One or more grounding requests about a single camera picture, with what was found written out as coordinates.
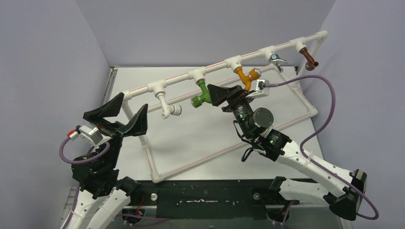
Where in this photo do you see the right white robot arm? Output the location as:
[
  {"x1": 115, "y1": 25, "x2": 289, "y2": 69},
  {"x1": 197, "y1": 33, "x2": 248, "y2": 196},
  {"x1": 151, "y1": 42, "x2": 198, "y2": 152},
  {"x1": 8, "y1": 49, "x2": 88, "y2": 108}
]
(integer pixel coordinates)
[{"x1": 207, "y1": 84, "x2": 367, "y2": 221}]

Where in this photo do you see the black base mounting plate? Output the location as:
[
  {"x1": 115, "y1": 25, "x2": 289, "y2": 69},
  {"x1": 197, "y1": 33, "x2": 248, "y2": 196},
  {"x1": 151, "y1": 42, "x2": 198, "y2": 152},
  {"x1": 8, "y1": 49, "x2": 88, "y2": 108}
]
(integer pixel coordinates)
[{"x1": 92, "y1": 178, "x2": 317, "y2": 222}]

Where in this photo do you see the chrome metal faucet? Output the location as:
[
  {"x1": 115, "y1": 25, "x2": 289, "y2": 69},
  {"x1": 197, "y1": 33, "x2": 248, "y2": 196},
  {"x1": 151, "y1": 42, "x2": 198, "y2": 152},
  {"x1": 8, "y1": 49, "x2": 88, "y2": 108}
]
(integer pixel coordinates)
[{"x1": 269, "y1": 53, "x2": 288, "y2": 73}]

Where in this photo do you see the brown plastic faucet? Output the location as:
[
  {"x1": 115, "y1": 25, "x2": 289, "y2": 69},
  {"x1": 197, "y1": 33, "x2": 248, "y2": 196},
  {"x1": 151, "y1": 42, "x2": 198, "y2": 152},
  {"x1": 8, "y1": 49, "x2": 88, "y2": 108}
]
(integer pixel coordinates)
[{"x1": 299, "y1": 47, "x2": 319, "y2": 71}]

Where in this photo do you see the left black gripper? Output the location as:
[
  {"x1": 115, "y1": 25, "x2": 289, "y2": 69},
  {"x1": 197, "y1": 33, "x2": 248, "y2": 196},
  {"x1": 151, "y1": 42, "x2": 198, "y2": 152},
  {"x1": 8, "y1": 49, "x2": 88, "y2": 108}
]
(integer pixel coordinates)
[{"x1": 85, "y1": 92, "x2": 148, "y2": 169}]

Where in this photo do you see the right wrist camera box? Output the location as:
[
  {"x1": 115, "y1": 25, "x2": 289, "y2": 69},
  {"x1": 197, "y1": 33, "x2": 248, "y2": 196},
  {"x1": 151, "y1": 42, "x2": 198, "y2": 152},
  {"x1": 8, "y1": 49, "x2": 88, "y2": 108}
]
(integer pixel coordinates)
[{"x1": 246, "y1": 80, "x2": 269, "y2": 99}]

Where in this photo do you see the white plastic faucet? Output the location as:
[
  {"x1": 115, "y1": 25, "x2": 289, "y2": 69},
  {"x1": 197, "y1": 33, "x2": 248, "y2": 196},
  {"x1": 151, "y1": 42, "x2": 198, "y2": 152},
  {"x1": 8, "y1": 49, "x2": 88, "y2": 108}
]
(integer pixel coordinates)
[{"x1": 156, "y1": 92, "x2": 182, "y2": 119}]

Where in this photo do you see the orange plastic faucet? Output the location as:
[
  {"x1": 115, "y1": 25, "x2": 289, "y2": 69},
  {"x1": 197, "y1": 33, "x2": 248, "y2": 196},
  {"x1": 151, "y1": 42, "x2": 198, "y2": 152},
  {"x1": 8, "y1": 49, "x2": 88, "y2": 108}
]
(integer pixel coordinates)
[{"x1": 234, "y1": 66, "x2": 262, "y2": 91}]

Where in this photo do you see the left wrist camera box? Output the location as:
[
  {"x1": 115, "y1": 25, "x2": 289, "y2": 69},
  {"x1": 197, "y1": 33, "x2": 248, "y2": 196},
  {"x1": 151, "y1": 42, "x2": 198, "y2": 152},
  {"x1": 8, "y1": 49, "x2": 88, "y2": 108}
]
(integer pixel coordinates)
[{"x1": 67, "y1": 123, "x2": 103, "y2": 146}]

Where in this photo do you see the green plastic faucet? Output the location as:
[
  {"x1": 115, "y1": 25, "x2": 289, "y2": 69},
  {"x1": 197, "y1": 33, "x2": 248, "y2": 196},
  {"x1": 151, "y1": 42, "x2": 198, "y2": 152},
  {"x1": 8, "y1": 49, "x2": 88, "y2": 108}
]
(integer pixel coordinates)
[{"x1": 190, "y1": 79, "x2": 212, "y2": 108}]

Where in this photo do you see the white PVC pipe frame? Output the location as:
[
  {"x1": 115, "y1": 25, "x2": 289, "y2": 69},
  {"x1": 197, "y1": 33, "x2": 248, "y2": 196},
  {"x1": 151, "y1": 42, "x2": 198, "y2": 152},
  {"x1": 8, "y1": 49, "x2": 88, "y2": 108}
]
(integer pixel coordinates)
[{"x1": 121, "y1": 30, "x2": 328, "y2": 184}]

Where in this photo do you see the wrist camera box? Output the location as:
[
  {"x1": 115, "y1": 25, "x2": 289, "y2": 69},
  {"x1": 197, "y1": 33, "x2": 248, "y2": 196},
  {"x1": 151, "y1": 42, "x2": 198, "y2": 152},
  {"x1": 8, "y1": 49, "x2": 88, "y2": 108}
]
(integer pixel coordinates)
[
  {"x1": 67, "y1": 123, "x2": 103, "y2": 146},
  {"x1": 246, "y1": 80, "x2": 269, "y2": 99}
]

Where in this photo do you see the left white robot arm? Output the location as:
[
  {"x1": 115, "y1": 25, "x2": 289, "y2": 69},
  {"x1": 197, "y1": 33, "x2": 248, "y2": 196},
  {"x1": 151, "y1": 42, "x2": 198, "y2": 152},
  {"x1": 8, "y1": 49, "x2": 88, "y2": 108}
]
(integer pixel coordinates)
[{"x1": 59, "y1": 93, "x2": 148, "y2": 229}]

